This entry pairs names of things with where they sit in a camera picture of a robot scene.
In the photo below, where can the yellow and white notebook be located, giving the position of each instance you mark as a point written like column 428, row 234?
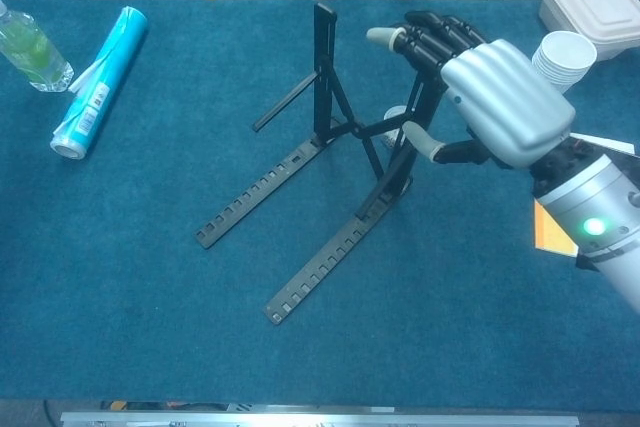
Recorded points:
column 550, row 232

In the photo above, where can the small yellow object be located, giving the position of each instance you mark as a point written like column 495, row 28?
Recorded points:
column 117, row 405

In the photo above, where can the silver aluminium rail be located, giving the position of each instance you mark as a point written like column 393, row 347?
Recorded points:
column 320, row 419

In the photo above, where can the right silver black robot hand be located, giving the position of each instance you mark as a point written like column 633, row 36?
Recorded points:
column 510, row 97

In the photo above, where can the light blue plastic wrap roll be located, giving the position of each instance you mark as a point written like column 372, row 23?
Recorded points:
column 115, row 57

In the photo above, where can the beige lidded takeaway box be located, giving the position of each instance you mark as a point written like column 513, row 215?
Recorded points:
column 595, row 2

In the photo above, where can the clear bottle with green label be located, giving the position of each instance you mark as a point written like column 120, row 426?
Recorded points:
column 30, row 47

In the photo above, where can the clear jar of paper clips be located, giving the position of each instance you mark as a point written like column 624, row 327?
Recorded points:
column 395, row 112

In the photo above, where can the black folding laptop stand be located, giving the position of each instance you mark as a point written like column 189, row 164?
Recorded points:
column 325, row 72

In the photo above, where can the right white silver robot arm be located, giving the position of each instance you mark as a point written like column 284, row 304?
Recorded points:
column 600, row 207

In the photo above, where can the blue carpet table cover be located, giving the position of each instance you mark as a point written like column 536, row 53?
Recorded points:
column 150, row 272

